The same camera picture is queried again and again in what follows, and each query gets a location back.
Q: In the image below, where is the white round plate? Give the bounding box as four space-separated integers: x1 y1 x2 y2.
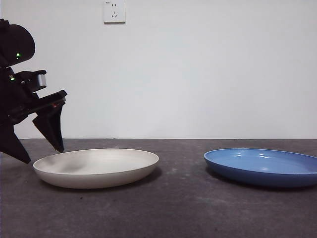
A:
33 148 159 189

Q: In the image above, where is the blue round plate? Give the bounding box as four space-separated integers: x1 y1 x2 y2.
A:
204 148 317 188

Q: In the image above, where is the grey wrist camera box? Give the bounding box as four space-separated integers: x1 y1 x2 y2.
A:
14 70 48 93

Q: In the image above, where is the white wall socket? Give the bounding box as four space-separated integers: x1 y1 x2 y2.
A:
103 0 126 25

